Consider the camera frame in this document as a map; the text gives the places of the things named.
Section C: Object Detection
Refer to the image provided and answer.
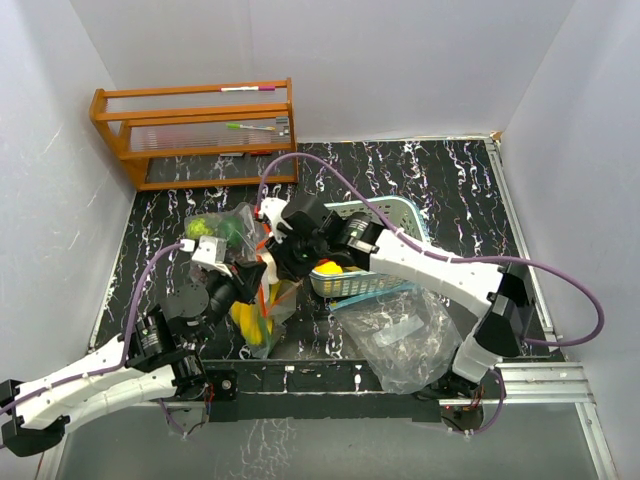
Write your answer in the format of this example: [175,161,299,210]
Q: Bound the clear zip bag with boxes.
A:
[330,284,462,394]
[184,202,268,261]
[230,242,300,359]

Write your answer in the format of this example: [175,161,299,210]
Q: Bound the black metal base rail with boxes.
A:
[150,358,511,433]

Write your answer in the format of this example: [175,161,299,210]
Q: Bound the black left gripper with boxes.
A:
[194,255,268,344]

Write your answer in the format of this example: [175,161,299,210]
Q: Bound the green custard apple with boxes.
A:
[185,217,214,240]

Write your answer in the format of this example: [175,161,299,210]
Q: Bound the clear zip top bag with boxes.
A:
[184,202,268,261]

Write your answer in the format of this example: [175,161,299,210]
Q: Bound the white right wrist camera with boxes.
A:
[258,197,292,244]

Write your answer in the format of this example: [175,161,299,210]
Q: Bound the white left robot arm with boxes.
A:
[1,261,267,457]

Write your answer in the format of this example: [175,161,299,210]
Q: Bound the pink white marker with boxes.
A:
[219,85,277,93]

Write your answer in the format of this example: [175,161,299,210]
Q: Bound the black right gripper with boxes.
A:
[265,224,327,283]

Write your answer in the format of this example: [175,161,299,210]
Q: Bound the wooden rack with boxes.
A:
[89,78,299,192]

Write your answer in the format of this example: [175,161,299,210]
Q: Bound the green white marker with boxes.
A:
[225,122,276,132]

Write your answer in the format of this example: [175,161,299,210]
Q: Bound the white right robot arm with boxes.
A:
[256,194,535,397]

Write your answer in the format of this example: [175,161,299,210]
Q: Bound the teal plastic basket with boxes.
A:
[309,195,429,298]

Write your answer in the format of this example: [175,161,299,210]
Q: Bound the yellow bananas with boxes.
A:
[230,297,274,349]

